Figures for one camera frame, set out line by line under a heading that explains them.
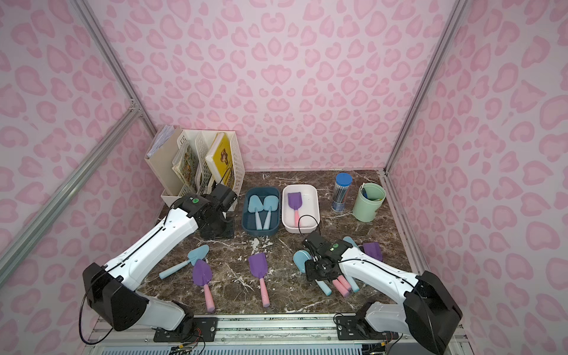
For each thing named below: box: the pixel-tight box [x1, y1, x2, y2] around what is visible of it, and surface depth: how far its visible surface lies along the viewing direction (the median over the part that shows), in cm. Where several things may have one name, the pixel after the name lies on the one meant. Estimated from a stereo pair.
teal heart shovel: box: [262, 195, 279, 231], surface depth 106 cm
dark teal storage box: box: [241, 186, 281, 237], surface depth 100 cm
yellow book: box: [204, 132, 234, 186], surface depth 97 cm
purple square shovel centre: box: [248, 252, 270, 308], surface depth 88 cm
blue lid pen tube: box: [330, 172, 353, 213], surface depth 95 cm
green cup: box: [352, 182, 387, 222], surface depth 97 cm
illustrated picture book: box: [172, 144, 199, 191], surface depth 103 cm
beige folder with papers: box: [144, 124, 184, 196], surface depth 94 cm
